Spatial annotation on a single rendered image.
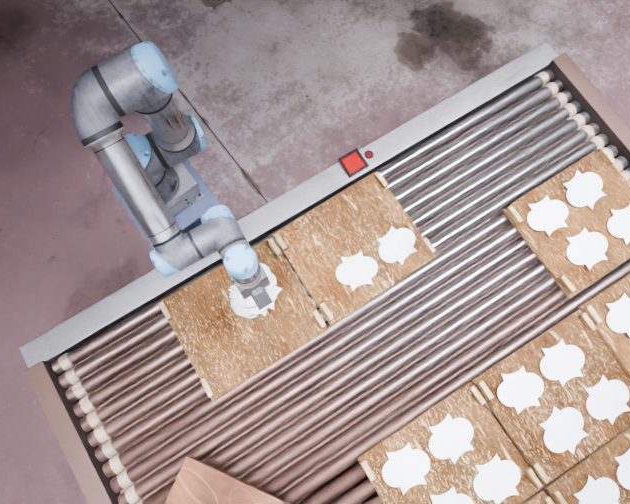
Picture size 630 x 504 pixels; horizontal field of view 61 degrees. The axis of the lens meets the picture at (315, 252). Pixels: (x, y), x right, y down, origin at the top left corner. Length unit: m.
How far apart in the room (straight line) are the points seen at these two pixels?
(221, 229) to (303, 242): 0.49
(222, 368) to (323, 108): 1.73
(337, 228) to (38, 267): 1.72
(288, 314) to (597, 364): 0.95
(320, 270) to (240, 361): 0.37
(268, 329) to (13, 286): 1.66
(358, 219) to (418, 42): 1.71
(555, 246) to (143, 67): 1.34
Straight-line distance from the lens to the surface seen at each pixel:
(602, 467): 1.88
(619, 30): 3.71
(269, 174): 2.83
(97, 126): 1.25
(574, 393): 1.84
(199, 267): 1.77
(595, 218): 1.98
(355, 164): 1.84
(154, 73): 1.23
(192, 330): 1.71
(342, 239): 1.73
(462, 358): 1.75
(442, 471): 1.72
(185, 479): 1.61
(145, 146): 1.61
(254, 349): 1.68
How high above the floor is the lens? 2.60
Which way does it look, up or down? 75 degrees down
